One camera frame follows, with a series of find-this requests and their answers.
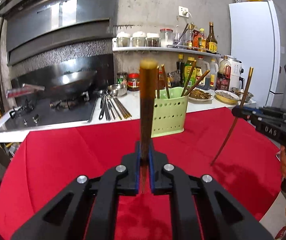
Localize tall brown sauce bottle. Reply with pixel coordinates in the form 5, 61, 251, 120
206, 22, 218, 53

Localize steel wok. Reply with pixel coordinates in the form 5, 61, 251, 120
6, 70, 97, 99

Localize steel utensils on counter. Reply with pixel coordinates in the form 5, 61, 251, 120
99, 90, 132, 121

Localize white wall socket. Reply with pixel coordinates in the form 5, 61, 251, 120
178, 6, 190, 18

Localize steel bowl by jars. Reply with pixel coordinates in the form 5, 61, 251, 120
107, 84, 127, 97

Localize grey range hood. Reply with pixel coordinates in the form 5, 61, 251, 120
0, 0, 115, 66

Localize yellow bowl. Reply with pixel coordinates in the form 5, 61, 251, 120
215, 90, 240, 105

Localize plate of food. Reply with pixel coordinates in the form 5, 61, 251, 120
189, 89, 213, 102

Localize white rice cooker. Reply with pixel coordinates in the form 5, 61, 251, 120
226, 55, 245, 91

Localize small steel bowl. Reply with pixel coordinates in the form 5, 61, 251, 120
231, 87, 254, 103

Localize black gas stove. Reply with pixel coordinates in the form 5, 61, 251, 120
0, 93, 97, 133

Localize green label bottle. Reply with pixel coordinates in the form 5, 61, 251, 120
183, 57, 196, 88

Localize green utensil holder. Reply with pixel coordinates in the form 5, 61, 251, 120
151, 87, 188, 138

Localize red lid sauce jar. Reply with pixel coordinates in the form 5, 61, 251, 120
127, 73, 140, 91

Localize white wall shelf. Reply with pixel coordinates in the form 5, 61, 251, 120
112, 38, 222, 58

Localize white refrigerator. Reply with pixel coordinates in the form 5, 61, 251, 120
229, 0, 283, 107

